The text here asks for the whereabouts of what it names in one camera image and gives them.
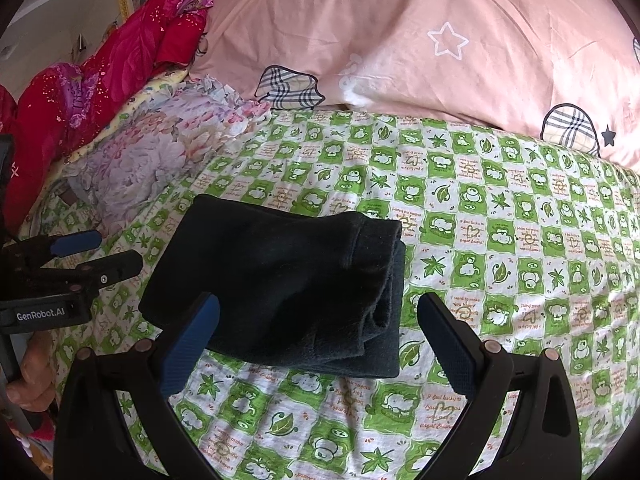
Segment red floral quilt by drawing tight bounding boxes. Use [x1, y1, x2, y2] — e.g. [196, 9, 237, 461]
[0, 0, 216, 233]

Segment green printed bedsheet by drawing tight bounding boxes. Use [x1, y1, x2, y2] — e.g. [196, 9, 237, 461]
[20, 110, 640, 480]

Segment lavender floral quilt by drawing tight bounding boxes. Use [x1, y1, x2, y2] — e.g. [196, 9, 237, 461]
[62, 76, 273, 238]

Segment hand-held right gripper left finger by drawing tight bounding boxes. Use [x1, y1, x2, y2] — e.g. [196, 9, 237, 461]
[52, 292, 221, 480]

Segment person's left hand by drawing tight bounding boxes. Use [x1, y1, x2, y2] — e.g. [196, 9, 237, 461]
[7, 331, 57, 412]

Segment pink quilt with plaid prints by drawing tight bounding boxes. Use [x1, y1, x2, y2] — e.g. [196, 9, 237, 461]
[187, 0, 640, 168]

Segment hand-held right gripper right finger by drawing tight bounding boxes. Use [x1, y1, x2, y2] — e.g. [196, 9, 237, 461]
[414, 291, 584, 480]

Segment yellow patterned blanket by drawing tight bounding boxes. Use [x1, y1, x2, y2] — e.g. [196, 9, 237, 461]
[64, 69, 192, 163]

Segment dark pants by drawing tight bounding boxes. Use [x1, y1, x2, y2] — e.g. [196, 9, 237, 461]
[138, 194, 407, 380]

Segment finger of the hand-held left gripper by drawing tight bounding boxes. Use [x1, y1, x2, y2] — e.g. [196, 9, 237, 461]
[4, 230, 103, 267]
[30, 251, 145, 292]

